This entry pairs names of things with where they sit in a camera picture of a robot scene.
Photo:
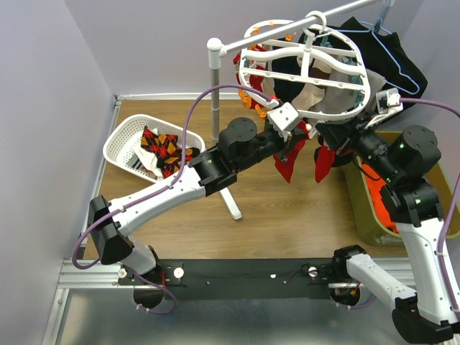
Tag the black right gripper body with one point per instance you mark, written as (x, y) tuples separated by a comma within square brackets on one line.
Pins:
[(368, 144)]

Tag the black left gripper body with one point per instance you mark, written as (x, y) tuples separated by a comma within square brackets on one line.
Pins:
[(278, 146)]

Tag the white clothes peg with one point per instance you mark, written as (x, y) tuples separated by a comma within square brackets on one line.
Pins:
[(312, 131)]

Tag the red black santa sock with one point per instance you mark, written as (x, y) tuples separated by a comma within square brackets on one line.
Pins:
[(324, 160)]

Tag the white round sock hanger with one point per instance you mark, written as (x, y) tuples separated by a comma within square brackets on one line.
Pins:
[(320, 42)]

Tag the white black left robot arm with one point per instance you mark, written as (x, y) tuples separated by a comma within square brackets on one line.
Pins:
[(239, 147)]

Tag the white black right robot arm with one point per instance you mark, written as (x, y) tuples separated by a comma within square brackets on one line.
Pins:
[(428, 313)]

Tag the socks pile in basket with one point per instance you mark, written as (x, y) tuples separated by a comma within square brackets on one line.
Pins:
[(160, 155)]

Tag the grey hanging garment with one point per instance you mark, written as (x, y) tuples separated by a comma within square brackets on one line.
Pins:
[(373, 86)]

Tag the orange cloth in bin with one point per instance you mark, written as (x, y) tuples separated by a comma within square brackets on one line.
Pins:
[(374, 185)]

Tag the navy santa sock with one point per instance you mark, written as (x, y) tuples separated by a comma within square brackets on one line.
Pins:
[(286, 90)]

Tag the green plastic bin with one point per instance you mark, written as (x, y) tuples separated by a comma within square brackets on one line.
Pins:
[(415, 193)]

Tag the black hanging garment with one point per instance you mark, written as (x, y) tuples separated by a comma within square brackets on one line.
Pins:
[(391, 61)]

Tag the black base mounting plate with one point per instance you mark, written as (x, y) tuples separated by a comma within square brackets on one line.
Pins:
[(238, 279)]

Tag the white perforated basket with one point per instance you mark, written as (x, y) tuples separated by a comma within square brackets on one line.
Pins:
[(118, 149)]

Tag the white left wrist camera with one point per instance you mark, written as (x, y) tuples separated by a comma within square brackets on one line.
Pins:
[(284, 119)]

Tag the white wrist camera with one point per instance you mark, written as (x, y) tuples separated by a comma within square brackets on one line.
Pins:
[(284, 119), (388, 105)]

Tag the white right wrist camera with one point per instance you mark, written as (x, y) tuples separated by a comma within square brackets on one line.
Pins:
[(388, 105)]

